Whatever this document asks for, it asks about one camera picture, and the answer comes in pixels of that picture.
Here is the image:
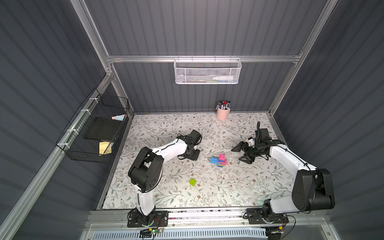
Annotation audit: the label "light blue long lego brick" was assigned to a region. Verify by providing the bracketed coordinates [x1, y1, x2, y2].
[210, 157, 220, 165]

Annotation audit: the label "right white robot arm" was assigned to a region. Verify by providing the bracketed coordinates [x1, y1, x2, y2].
[231, 128, 336, 223]

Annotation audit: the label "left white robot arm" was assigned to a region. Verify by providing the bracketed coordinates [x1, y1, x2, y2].
[129, 136, 202, 217]

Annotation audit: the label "lime green square lego brick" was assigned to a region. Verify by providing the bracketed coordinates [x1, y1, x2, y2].
[189, 179, 197, 186]

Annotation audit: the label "pink pen cup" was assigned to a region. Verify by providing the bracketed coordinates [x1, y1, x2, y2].
[217, 109, 231, 121]

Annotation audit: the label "markers in cup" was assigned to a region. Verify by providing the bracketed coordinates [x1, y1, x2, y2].
[216, 101, 231, 110]

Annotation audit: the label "white tube in basket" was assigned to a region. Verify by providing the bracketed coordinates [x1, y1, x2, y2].
[213, 76, 234, 82]

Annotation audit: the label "yellow sticky note pad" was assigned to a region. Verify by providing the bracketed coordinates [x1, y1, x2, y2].
[99, 142, 114, 156]

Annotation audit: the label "black notebook in basket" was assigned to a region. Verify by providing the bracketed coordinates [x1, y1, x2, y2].
[84, 117, 122, 142]

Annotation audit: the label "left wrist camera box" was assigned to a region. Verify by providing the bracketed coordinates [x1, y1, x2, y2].
[189, 130, 202, 146]

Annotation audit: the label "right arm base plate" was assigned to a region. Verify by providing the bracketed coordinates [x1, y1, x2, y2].
[243, 208, 289, 225]

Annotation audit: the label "white wire wall basket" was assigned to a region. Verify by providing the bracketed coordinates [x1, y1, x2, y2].
[173, 58, 242, 85]

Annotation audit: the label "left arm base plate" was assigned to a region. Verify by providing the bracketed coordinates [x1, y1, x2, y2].
[127, 209, 169, 228]

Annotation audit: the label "black wire wall basket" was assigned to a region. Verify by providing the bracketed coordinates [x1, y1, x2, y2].
[56, 89, 130, 164]

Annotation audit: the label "aluminium front rail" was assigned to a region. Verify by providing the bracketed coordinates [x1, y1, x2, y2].
[83, 207, 331, 232]

